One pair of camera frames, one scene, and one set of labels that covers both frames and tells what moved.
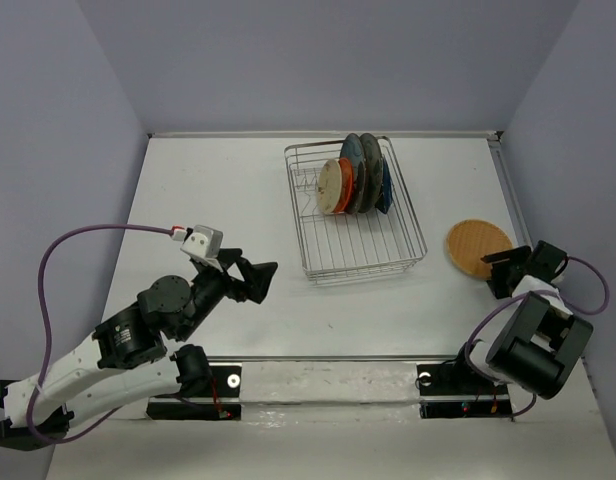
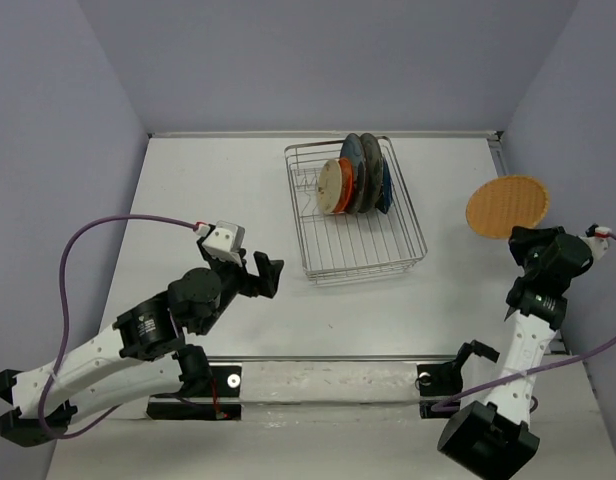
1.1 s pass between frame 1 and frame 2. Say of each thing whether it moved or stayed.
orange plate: stayed
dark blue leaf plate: stayed
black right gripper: moved
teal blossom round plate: stayed
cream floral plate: stayed
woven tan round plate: moved
